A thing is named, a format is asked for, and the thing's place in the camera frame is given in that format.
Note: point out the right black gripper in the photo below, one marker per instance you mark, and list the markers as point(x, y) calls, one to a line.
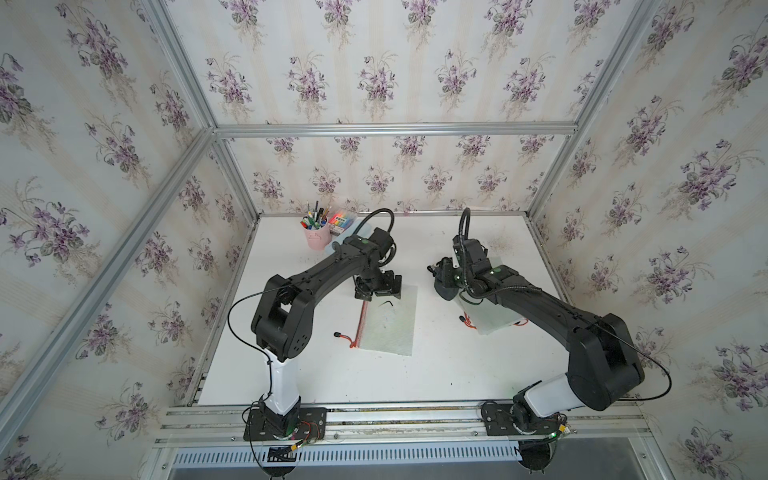
point(445, 271)

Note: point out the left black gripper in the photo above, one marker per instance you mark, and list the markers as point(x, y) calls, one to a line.
point(385, 290)

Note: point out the mesh document bag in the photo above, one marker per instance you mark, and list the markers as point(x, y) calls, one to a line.
point(386, 324)
point(486, 318)

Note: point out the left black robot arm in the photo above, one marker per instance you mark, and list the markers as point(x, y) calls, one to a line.
point(283, 320)

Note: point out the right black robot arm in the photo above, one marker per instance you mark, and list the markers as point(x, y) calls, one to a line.
point(603, 366)

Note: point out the light blue pencil case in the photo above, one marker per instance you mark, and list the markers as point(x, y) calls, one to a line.
point(338, 236)

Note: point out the colourful marker box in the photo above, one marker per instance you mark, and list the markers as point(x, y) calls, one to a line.
point(341, 221)

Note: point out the pink pen cup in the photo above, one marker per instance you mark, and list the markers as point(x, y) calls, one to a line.
point(318, 239)

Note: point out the white ventilation grille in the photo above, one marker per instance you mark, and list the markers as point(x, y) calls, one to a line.
point(322, 455)

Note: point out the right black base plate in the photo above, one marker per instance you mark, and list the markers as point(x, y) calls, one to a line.
point(516, 418)

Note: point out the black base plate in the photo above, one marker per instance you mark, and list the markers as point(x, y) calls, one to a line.
point(516, 418)
point(300, 423)

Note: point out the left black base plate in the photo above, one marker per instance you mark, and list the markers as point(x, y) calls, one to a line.
point(300, 423)

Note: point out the aluminium mounting rail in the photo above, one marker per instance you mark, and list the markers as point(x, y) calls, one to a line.
point(348, 423)

